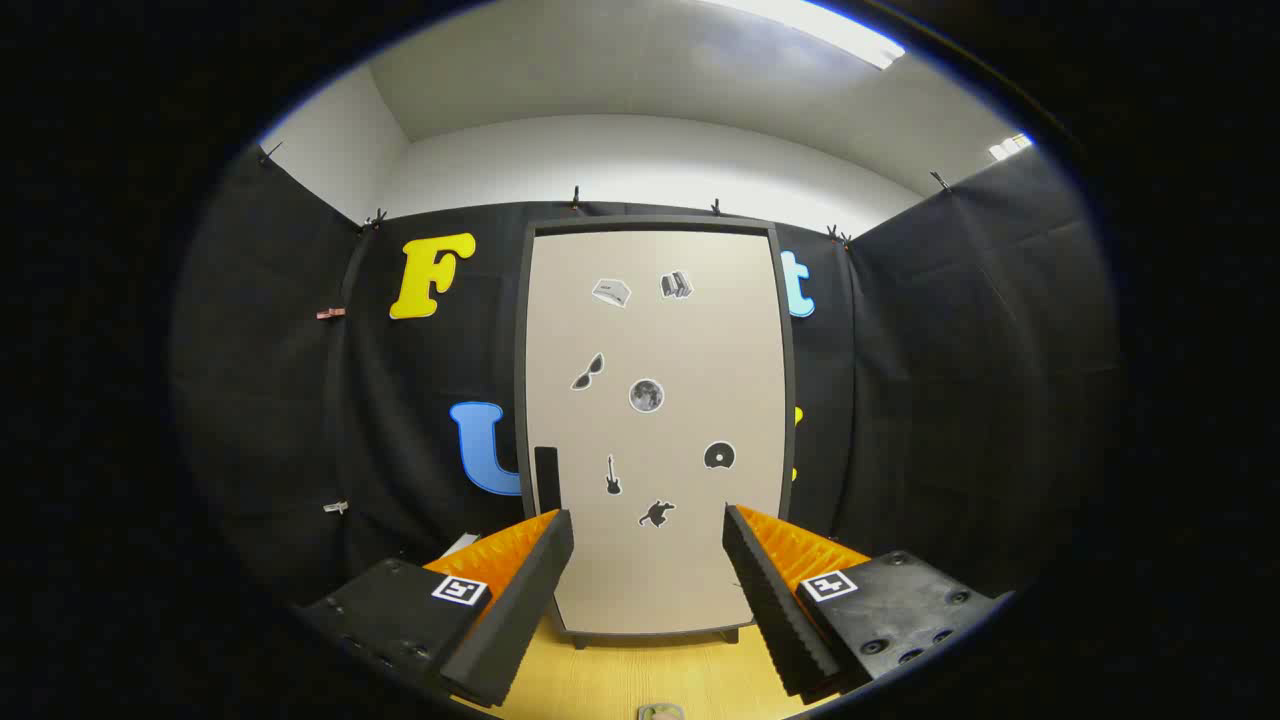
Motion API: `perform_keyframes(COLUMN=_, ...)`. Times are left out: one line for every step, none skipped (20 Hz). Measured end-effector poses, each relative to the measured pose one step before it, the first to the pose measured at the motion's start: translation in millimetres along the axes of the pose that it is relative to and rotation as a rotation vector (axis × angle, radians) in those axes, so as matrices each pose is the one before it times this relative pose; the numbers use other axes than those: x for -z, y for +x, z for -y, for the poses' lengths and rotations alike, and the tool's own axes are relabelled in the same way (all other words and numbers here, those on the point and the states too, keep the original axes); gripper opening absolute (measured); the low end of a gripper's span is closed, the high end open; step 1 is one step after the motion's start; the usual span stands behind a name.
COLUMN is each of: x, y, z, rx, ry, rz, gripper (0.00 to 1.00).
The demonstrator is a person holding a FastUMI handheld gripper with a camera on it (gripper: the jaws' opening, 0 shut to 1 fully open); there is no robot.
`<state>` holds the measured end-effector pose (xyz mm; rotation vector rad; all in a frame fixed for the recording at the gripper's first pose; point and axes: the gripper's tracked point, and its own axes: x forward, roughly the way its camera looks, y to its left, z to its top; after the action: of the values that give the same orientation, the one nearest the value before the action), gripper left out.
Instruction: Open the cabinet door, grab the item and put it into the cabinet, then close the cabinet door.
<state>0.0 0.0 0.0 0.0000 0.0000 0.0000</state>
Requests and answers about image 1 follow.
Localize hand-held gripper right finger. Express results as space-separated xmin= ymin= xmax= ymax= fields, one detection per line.
xmin=722 ymin=503 xmax=1016 ymax=701

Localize dark grey cabinet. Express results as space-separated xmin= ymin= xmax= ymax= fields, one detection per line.
xmin=513 ymin=215 xmax=798 ymax=649

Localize black backdrop cloth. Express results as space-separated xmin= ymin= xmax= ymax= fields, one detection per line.
xmin=170 ymin=140 xmax=1121 ymax=611

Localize beige cabinet door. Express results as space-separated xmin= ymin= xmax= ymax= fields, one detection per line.
xmin=525 ymin=230 xmax=787 ymax=637

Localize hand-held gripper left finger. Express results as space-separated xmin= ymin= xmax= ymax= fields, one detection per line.
xmin=295 ymin=508 xmax=576 ymax=709

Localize black door handle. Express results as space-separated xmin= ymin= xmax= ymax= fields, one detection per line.
xmin=534 ymin=446 xmax=561 ymax=516

